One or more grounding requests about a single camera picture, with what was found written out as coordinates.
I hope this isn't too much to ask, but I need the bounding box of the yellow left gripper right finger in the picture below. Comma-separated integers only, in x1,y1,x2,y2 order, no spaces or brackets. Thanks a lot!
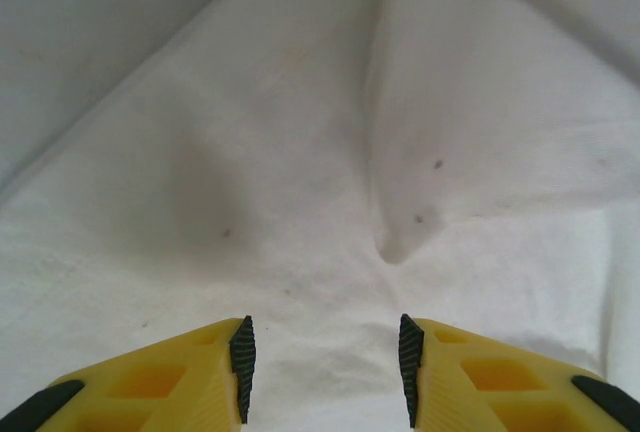
398,312,640,432

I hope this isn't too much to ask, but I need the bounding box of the white t-shirt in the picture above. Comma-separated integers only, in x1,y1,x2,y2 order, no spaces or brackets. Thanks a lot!
0,0,640,432

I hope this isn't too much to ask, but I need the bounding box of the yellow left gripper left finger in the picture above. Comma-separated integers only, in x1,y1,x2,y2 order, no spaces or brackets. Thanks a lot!
0,315,257,432

